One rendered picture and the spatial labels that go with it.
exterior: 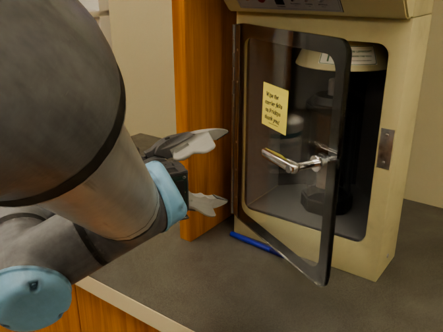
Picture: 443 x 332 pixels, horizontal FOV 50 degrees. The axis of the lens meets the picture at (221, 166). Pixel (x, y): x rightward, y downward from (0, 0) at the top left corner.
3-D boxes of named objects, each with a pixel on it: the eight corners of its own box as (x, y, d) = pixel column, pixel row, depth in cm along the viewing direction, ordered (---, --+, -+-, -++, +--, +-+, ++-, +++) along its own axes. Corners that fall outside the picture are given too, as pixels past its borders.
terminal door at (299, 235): (236, 214, 103) (239, 22, 88) (327, 290, 78) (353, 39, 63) (233, 215, 103) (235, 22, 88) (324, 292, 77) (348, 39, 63)
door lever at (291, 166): (285, 154, 81) (286, 139, 80) (321, 173, 73) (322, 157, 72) (258, 159, 78) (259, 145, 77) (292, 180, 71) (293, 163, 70)
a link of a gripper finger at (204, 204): (234, 230, 70) (181, 218, 65) (215, 214, 75) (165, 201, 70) (242, 211, 70) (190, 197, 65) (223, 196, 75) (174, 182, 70)
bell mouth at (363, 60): (321, 53, 101) (323, 26, 99) (406, 61, 91) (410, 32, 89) (279, 65, 88) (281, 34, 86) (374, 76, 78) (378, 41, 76)
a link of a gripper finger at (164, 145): (203, 152, 68) (153, 187, 66) (198, 148, 70) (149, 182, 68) (189, 126, 66) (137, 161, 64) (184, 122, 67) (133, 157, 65)
